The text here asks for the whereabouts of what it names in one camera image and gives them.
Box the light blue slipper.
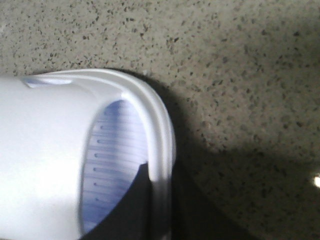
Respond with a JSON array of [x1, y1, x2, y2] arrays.
[[0, 68, 176, 240]]

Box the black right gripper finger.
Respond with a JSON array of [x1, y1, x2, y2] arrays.
[[86, 161, 173, 240]]

